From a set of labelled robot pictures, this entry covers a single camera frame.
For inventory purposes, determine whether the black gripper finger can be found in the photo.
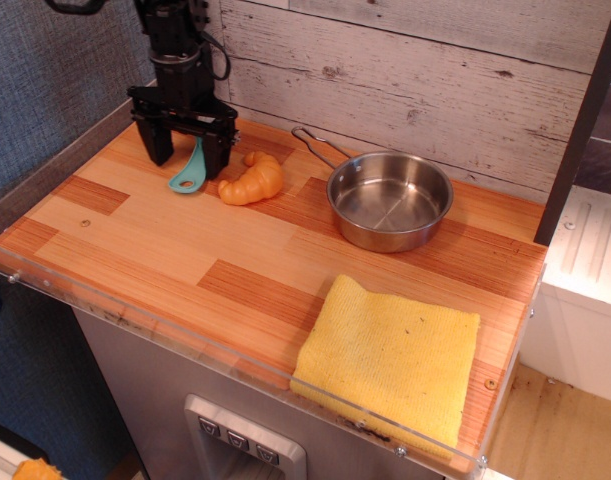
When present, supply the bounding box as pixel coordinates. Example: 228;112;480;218
136;119;174;166
201;131;234;180

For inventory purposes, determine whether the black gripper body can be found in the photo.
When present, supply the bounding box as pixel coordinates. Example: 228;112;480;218
127;49;237;143

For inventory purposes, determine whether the teal brush with white bristles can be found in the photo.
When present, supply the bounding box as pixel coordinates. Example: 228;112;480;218
168;137;207;194

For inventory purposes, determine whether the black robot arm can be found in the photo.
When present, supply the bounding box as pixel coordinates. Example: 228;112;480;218
128;1;238;193

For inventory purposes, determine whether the yellow cloth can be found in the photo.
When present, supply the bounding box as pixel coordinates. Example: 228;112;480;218
290;275;481;458

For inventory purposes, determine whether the orange toy croissant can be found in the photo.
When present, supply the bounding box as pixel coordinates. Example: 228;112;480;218
217;151;284;206

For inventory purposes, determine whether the stainless steel saucepan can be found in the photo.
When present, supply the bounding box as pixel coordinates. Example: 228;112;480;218
292;126;454;253

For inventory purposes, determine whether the silver dispenser button panel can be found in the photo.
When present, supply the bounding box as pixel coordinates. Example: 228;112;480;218
184;394;307;479

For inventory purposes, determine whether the orange object bottom left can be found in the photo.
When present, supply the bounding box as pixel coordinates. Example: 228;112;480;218
12;458;64;480

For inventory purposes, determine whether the clear acrylic guard rail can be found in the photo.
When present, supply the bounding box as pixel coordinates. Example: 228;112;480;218
0;227;546;478

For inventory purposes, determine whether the dark vertical post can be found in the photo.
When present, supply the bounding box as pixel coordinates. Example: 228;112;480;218
534;20;611;246

